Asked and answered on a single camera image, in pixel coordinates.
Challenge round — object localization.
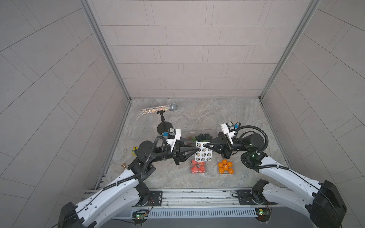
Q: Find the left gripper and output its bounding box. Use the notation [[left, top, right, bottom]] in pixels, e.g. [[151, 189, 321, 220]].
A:
[[146, 138, 195, 167]]

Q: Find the fruit sticker sheet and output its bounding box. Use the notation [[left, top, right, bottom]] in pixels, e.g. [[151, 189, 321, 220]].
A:
[[194, 142, 213, 162]]

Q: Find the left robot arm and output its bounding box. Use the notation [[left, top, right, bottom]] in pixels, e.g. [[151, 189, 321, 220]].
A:
[[55, 136, 199, 228]]

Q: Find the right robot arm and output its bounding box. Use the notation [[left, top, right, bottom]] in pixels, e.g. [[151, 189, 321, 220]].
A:
[[203, 127, 348, 228]]

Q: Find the orange fruit box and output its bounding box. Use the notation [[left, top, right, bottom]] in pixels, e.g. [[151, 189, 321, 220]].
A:
[[217, 159, 235, 175]]

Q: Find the clear grape box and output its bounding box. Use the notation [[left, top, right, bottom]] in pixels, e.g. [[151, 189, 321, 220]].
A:
[[183, 130, 214, 142]]

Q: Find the black microphone stand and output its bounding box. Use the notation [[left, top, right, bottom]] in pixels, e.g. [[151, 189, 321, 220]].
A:
[[157, 110, 173, 135]]

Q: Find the glitter microphone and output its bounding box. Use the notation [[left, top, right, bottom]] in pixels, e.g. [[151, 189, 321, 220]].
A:
[[141, 103, 178, 115]]

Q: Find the yellow toy piece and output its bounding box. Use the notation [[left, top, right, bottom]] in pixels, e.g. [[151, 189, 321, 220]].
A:
[[132, 147, 138, 156]]

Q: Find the right circuit board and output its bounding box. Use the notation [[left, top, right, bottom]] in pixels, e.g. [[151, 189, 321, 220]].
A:
[[255, 208, 271, 223]]

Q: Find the circuit board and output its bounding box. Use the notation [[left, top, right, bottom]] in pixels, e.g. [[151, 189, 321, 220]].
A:
[[255, 208, 271, 223], [132, 210, 148, 224]]

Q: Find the left circuit board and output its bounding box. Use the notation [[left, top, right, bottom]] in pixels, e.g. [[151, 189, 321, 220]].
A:
[[132, 210, 148, 224]]

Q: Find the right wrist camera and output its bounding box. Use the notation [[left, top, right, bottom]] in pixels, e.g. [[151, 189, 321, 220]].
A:
[[221, 122, 241, 145]]

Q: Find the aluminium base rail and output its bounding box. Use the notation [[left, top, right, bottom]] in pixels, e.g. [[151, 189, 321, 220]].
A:
[[78, 186, 318, 210]]

